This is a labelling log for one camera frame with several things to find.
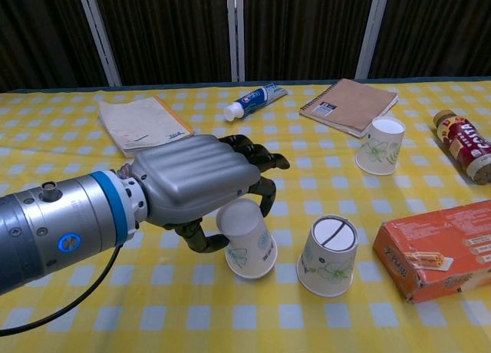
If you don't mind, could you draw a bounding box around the worn white booklet orange spine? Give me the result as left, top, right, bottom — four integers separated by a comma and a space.
97, 95, 196, 158

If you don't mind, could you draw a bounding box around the yellow white checkered tablecloth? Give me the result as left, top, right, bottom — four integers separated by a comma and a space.
0, 78, 491, 353

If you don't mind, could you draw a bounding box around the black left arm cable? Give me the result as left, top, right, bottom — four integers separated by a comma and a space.
0, 222, 140, 337

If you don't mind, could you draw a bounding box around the orange snack box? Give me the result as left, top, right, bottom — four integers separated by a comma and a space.
372, 199, 491, 304

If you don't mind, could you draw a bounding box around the blue white toothpaste tube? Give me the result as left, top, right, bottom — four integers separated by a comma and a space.
224, 83, 289, 123

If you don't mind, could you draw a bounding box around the brown spiral notebook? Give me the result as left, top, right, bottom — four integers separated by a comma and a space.
298, 78, 399, 139

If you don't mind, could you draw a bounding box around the red Costa coffee bottle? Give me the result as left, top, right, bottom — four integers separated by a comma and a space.
432, 109, 491, 186

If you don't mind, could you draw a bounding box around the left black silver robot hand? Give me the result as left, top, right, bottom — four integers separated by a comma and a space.
130, 134, 291, 254

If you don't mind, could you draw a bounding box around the white partition frame post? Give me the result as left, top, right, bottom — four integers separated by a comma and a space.
75, 0, 122, 87
226, 0, 246, 83
355, 0, 390, 81

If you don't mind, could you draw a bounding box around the white floral paper cup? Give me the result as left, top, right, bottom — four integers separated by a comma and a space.
354, 116, 407, 177
216, 198, 278, 280

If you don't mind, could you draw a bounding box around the paper cup with line mark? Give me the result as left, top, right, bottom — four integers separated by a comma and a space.
296, 214, 360, 297

